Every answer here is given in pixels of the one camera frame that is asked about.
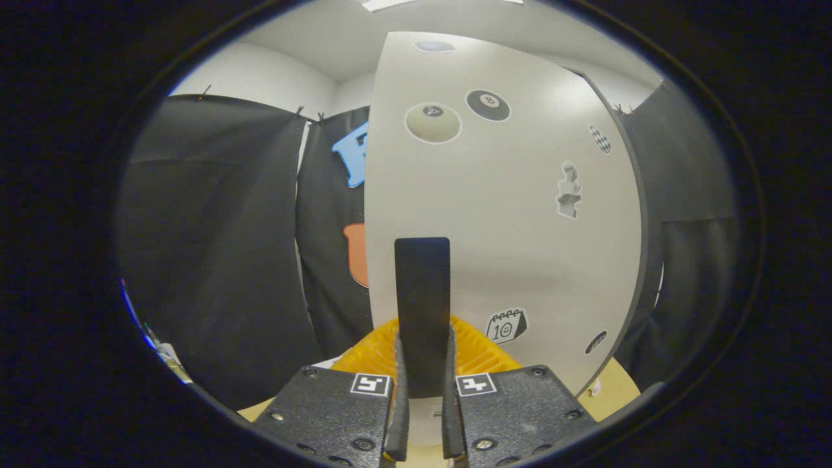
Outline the pale grey shoe cabinet door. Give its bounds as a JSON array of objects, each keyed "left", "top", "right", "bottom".
[{"left": 364, "top": 31, "right": 651, "bottom": 449}]

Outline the black door handle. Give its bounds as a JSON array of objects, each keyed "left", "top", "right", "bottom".
[{"left": 395, "top": 237, "right": 451, "bottom": 398}]

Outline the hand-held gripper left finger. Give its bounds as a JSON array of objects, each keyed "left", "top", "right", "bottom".
[{"left": 252, "top": 317, "right": 410, "bottom": 468}]

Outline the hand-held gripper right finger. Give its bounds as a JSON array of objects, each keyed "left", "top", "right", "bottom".
[{"left": 442, "top": 317, "right": 599, "bottom": 468}]

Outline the blue white object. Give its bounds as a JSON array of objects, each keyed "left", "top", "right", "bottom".
[{"left": 120, "top": 279, "right": 158, "bottom": 350}]

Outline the grey shoe cabinet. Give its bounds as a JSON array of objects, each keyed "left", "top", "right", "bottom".
[{"left": 572, "top": 68, "right": 665, "bottom": 397}]

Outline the black backdrop cloth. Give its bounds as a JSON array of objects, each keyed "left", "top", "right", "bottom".
[{"left": 117, "top": 81, "right": 738, "bottom": 410}]

